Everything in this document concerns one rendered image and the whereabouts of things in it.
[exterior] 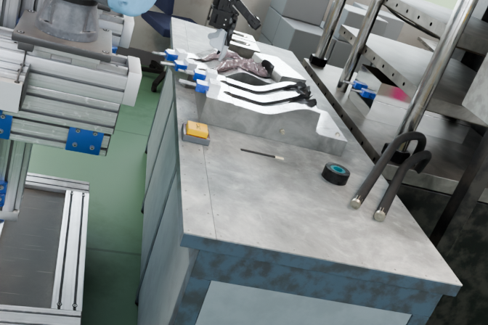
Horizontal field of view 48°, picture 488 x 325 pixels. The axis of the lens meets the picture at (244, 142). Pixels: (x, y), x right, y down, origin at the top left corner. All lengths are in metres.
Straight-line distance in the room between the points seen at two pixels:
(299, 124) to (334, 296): 0.63
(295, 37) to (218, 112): 2.32
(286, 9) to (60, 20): 3.06
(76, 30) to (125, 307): 1.16
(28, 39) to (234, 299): 0.76
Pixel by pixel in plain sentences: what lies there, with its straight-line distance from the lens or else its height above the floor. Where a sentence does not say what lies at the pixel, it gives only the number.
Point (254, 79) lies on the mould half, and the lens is 2.11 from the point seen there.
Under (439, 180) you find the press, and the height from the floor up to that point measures 0.77.
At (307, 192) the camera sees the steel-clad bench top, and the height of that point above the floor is 0.80.
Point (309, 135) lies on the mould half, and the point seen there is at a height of 0.85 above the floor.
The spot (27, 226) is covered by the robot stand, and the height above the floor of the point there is 0.21.
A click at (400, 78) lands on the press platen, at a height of 1.02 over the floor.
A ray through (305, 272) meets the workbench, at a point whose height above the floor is 0.74.
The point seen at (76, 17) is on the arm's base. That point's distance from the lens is 1.38.
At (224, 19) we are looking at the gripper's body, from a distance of 1.71.
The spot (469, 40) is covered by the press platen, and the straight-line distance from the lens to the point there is 2.12.
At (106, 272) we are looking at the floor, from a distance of 2.32.
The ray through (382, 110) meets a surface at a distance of 2.50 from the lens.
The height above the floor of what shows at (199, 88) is 0.89.
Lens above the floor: 1.45
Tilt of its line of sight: 22 degrees down
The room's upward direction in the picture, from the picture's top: 19 degrees clockwise
